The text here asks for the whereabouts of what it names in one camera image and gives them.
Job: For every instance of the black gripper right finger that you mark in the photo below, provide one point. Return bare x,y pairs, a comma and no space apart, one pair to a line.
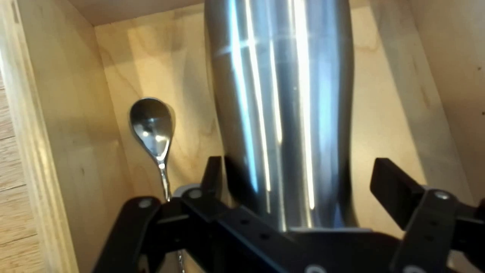
440,233

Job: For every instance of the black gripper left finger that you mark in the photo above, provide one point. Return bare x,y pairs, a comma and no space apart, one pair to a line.
167,237

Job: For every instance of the tall silver metal cup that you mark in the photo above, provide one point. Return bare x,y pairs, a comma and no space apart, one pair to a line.
282,101

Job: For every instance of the open wooden drawer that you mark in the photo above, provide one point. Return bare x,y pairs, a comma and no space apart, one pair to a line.
76,127

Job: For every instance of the metal spoon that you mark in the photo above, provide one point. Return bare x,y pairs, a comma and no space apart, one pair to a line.
152,127

